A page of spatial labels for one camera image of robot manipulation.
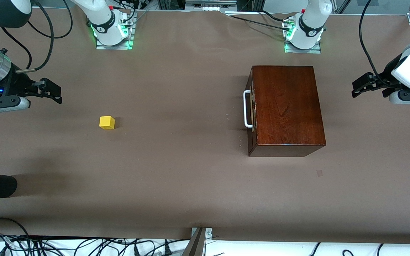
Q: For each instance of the dark brown wooden box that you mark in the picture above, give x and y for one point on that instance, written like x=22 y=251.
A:
x=290 y=106

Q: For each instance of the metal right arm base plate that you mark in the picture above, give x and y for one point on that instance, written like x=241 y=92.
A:
x=114 y=47

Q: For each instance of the dark metal post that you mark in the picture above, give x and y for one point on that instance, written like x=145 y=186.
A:
x=194 y=245

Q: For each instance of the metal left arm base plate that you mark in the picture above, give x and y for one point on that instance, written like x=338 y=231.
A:
x=303 y=51

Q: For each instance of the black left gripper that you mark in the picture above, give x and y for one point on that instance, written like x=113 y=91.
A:
x=389 y=74

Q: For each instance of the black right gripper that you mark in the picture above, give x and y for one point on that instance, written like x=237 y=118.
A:
x=11 y=84

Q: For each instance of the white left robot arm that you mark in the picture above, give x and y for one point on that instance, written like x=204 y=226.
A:
x=311 y=17

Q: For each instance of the silver aluminium rail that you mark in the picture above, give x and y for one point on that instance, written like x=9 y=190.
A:
x=210 y=4

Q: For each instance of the small metal table bracket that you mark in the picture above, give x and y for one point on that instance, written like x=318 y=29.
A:
x=208 y=233

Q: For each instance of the brown paper table cover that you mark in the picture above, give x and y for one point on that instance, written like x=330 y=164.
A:
x=190 y=177

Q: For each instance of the yellow wooden block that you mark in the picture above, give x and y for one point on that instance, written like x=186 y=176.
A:
x=106 y=122

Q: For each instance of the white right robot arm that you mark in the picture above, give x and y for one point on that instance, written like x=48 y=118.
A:
x=105 y=21

